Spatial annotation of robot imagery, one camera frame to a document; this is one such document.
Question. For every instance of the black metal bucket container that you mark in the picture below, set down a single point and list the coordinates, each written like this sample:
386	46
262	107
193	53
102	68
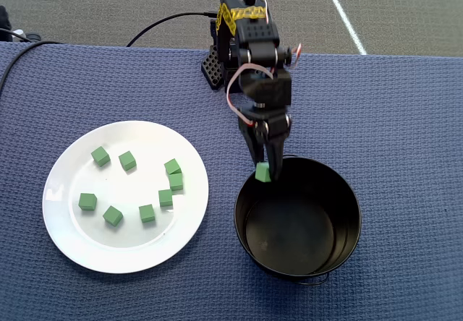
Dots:
347	209

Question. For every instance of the blue textured table mat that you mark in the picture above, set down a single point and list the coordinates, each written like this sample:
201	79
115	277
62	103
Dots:
398	154

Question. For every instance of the black rounded object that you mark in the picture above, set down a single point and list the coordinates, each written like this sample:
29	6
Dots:
3	19

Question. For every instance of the white power adapter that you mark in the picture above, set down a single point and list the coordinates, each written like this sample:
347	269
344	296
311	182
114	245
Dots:
17	33

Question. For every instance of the green cube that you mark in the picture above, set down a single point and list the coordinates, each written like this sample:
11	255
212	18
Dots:
176	181
262	173
127	160
100	155
147	213
165	197
172	166
112	215
87	201

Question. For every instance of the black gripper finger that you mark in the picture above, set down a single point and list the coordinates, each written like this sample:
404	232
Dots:
253	142
275	153

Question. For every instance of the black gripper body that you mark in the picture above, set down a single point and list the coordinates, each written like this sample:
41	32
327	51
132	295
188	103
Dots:
268	125

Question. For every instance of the grey plug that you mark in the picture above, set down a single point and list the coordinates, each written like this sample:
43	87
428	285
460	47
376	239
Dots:
32	36

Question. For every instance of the white round plate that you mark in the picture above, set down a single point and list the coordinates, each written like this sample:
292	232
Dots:
123	187

